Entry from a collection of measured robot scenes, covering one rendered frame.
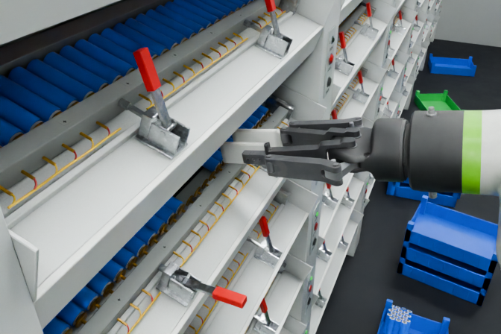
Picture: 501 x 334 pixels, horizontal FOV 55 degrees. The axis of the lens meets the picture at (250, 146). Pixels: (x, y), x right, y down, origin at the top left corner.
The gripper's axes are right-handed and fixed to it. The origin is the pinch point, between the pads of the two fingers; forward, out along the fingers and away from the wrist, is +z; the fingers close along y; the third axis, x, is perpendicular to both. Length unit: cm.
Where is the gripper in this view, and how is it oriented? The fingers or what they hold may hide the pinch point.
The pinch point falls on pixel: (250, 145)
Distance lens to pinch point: 64.3
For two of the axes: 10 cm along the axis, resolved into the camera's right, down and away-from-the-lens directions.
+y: 3.8, -4.8, 7.9
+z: -9.1, -0.2, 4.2
